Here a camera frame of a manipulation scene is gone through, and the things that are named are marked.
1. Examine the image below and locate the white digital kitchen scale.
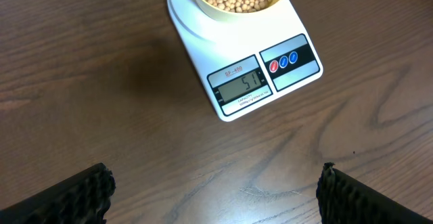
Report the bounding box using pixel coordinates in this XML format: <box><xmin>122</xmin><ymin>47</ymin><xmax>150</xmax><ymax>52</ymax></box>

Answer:
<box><xmin>167</xmin><ymin>0</ymin><xmax>323</xmax><ymax>122</ymax></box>

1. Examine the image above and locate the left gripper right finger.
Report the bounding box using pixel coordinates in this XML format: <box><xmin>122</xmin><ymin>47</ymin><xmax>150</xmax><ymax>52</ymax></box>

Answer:
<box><xmin>316</xmin><ymin>162</ymin><xmax>432</xmax><ymax>224</ymax></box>

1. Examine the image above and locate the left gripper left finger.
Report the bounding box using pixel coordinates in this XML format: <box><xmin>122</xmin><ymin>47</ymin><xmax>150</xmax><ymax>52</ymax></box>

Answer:
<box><xmin>1</xmin><ymin>163</ymin><xmax>116</xmax><ymax>224</ymax></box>

